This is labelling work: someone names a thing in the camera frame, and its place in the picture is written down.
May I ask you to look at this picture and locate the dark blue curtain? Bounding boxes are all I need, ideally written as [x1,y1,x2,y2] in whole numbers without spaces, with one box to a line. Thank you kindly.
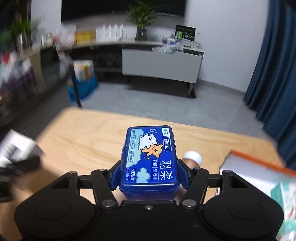
[244,1,295,169]

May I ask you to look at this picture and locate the dark glass side table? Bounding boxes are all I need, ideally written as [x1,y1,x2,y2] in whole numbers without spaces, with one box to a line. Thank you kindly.
[0,44,83,135]

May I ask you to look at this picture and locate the rose gold cream tube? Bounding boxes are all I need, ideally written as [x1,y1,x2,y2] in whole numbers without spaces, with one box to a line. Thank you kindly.
[182,151,202,168]

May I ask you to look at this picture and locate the white wifi router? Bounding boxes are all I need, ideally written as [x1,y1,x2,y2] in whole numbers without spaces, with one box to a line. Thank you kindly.
[96,24,123,41]

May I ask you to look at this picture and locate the purple storage basket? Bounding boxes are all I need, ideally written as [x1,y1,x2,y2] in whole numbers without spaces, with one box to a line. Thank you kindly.
[1,51,37,103]

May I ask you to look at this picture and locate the white charger retail box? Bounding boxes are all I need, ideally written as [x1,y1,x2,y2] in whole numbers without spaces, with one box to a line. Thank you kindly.
[1,130,43,168]

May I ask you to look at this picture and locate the potted green plant on cabinet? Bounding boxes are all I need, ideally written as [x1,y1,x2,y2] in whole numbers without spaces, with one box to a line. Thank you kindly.
[127,1,157,41]

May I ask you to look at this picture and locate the orange white cardboard tray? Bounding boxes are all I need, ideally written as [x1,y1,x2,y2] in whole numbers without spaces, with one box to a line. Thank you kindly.
[217,150,296,241]

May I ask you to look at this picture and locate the yellow cardboard box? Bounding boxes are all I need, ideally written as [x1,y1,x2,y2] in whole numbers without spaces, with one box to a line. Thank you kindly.
[76,30,96,44]

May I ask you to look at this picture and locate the black green display card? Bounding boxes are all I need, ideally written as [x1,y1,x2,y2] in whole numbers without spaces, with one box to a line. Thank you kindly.
[175,25,196,42]

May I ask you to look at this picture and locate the white plastic bag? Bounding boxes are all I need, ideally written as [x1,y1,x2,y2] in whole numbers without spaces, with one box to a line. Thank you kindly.
[54,25,77,47]

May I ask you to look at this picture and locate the cardboard boxes on floor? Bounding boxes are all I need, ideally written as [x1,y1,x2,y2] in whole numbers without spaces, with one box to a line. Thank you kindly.
[73,60,95,81]

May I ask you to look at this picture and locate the blue floss pick box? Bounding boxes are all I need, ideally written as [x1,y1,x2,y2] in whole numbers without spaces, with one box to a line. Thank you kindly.
[119,126,181,201]

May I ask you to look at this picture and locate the teal bandage box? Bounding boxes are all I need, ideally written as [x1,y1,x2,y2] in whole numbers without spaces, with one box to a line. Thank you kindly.
[270,182,295,235]

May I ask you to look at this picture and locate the blue plastic bag on floor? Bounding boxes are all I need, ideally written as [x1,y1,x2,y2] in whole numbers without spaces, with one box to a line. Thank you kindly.
[67,75,98,102]

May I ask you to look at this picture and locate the green plant on side table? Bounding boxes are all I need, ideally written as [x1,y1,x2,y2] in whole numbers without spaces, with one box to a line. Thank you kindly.
[11,15,39,52]

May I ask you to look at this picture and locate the clear plastic bags on cabinet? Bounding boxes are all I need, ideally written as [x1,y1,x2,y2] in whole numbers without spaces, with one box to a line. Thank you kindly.
[152,36,190,54]

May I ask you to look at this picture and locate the white tv cabinet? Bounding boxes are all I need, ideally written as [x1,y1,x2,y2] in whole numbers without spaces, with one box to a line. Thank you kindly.
[57,39,205,98]

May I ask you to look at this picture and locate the large black television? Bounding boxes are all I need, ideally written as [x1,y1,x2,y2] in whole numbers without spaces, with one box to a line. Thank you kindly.
[61,0,186,22]

